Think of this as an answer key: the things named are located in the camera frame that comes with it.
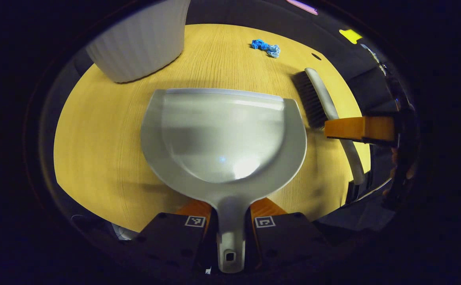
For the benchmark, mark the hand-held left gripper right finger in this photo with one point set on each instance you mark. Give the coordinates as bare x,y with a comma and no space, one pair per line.
285,241

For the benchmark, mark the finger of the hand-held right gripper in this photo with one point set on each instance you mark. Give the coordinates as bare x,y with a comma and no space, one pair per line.
357,128

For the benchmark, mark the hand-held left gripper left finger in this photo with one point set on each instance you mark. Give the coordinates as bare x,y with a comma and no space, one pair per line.
167,237

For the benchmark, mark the small white broom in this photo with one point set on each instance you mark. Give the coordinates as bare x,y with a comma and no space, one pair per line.
321,91

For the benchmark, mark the grey plastic dustpan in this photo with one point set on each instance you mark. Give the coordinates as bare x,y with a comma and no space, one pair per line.
222,130

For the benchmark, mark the blue paper trash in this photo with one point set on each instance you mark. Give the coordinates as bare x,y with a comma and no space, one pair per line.
258,43

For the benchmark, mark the white ribbed garbage bin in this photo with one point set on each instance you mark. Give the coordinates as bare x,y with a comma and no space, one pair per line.
143,39

